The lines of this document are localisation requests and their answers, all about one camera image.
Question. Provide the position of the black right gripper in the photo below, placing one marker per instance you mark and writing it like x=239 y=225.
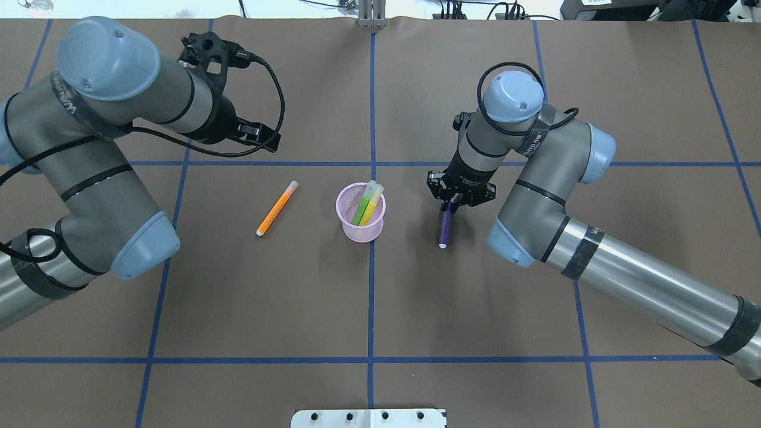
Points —
x=464 y=173

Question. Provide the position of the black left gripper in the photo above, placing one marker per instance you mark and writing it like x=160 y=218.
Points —
x=221 y=120

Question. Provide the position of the purple marker pen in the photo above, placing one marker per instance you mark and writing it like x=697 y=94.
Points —
x=445 y=229

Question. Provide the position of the orange highlighter pen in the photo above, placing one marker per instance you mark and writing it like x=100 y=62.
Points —
x=272 y=215

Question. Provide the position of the yellow highlighter pen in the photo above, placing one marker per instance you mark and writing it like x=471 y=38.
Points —
x=372 y=206

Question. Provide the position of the green highlighter pen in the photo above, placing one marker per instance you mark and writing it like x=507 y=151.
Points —
x=365 y=199

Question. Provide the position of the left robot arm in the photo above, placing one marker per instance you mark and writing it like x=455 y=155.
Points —
x=110 y=81

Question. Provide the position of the pink mesh pen holder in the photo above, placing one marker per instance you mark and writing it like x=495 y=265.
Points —
x=345 y=205

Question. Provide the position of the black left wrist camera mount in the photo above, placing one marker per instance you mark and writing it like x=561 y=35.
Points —
x=209 y=57

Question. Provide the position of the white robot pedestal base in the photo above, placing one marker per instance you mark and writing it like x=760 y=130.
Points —
x=390 y=417

